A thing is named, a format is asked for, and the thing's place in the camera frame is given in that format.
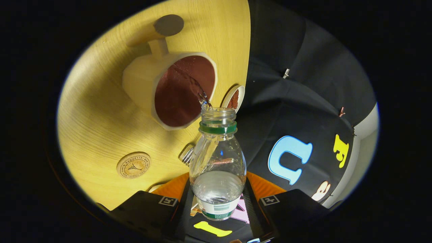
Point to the red cloth clip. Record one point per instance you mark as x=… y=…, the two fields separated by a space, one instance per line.
x=341 y=111

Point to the clear plastic juice bottle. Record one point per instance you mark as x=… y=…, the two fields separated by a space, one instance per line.
x=217 y=189

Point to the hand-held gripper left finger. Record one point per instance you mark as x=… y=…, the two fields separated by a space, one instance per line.
x=148 y=212

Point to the black backdrop cloth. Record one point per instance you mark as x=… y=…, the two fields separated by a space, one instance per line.
x=303 y=50

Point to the round wooden coaster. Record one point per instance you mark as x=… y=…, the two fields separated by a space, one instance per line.
x=133 y=165

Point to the white round plate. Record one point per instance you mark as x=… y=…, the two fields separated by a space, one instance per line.
x=226 y=99

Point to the red-brown meat piece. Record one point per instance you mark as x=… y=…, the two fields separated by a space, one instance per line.
x=234 y=99

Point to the wooden table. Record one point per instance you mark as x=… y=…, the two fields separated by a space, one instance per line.
x=94 y=118

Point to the silver cloth clip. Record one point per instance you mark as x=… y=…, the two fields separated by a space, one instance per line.
x=286 y=73

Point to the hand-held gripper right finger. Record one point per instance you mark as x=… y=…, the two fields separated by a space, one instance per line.
x=290 y=211

